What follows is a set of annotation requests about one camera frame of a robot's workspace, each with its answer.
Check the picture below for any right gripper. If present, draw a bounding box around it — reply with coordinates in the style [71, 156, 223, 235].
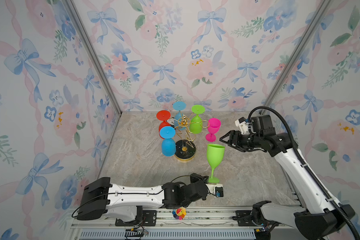
[219, 130, 262, 152]

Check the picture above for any green wine glass front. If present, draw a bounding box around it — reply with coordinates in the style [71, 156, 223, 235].
[207, 144, 225, 184]

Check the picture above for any green wine glass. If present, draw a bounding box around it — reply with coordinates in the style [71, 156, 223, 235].
[207, 144, 225, 184]
[190, 105, 205, 134]

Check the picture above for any magenta wine glass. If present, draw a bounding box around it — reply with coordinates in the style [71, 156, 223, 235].
[206, 118, 221, 142]

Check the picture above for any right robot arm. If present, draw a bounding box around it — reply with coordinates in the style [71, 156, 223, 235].
[220, 130, 360, 240]

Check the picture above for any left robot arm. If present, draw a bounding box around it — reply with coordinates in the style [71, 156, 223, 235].
[72, 174, 220, 223]

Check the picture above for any gold wine glass rack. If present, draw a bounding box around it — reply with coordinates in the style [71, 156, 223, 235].
[174, 113, 209, 163]

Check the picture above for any green wine glass back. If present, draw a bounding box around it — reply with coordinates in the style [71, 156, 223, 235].
[190, 105, 205, 134]

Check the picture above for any blue wine glass front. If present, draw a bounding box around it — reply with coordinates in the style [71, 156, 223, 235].
[160, 126, 176, 157]

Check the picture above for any light blue wine glass back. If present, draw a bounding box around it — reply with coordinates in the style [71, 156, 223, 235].
[173, 101, 186, 130]

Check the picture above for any red wine glass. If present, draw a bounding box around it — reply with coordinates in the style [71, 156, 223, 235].
[156, 110, 172, 133]

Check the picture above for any rainbow flower toy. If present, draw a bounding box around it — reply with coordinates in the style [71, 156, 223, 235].
[172, 207, 187, 220]

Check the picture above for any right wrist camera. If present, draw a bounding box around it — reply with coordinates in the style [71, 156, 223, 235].
[235, 117, 253, 135]

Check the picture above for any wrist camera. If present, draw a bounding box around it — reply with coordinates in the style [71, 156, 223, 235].
[235, 117, 253, 135]
[207, 184, 224, 198]

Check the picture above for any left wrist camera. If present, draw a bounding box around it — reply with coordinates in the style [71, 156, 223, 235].
[207, 184, 224, 198]

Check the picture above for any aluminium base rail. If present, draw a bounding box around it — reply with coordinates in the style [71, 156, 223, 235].
[66, 207, 304, 240]

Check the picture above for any black corrugated cable hose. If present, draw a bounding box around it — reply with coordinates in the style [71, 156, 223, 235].
[247, 106, 360, 240]

